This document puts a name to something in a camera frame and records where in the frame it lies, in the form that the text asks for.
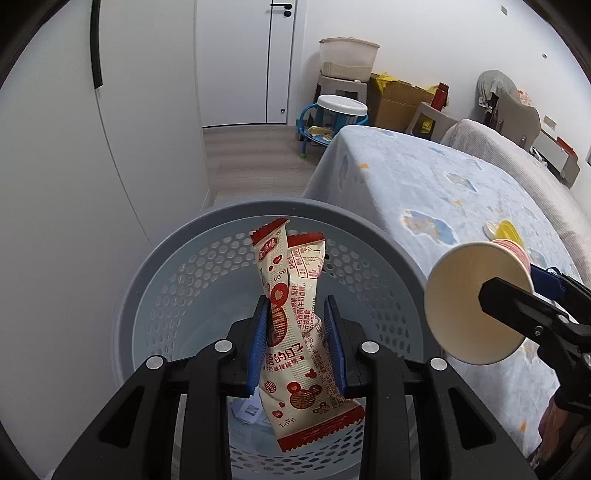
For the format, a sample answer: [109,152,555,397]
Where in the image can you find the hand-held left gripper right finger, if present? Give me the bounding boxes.
[323,295,536,480]

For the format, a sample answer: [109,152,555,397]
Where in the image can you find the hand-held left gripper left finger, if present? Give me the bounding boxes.
[53,295,273,480]

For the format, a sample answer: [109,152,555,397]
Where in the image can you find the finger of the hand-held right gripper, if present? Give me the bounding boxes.
[530,263,591,324]
[478,276,573,344]

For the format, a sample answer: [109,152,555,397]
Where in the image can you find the red and white paper cup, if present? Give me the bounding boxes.
[425,237,536,366]

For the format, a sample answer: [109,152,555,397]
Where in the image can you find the white paper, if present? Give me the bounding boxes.
[230,398,266,426]

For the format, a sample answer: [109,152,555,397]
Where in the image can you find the cream and red snack wrapper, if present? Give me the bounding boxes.
[250,217,366,454]

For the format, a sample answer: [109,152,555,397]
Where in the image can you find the grey perforated wastebasket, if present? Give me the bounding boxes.
[115,196,428,480]

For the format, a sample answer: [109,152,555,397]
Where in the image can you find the brown box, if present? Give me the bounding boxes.
[561,150,580,185]

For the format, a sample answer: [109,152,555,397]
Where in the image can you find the beige bedspread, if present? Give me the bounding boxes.
[441,119,591,296]

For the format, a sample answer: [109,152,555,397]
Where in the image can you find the bed with blue blanket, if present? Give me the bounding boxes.
[302,124,591,462]

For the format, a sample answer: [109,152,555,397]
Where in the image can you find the beige chair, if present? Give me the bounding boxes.
[489,90,541,148]

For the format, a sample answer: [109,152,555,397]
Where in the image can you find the grey clothing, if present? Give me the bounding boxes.
[477,70,515,109]

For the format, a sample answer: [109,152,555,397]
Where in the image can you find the beige plastic stool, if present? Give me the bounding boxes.
[409,102,458,141]

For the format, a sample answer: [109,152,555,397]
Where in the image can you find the blue child's chair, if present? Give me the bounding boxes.
[295,104,370,160]

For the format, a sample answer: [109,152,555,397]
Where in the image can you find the cardboard box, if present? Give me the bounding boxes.
[369,74,435,134]

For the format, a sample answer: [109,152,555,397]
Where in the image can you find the white round bucket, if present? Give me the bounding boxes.
[316,95,369,125]

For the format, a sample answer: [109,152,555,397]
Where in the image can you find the yellow plastic bag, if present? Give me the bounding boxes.
[373,71,402,93]

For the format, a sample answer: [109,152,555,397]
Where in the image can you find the grey plastic stool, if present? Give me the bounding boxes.
[316,74,370,112]

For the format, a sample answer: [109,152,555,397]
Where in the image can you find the white door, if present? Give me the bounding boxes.
[195,0,305,129]

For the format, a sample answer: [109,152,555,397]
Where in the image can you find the translucent storage bin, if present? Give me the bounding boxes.
[318,38,380,81]

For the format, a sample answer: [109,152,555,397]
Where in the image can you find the black wardrobe handle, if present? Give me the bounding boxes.
[90,0,103,88]

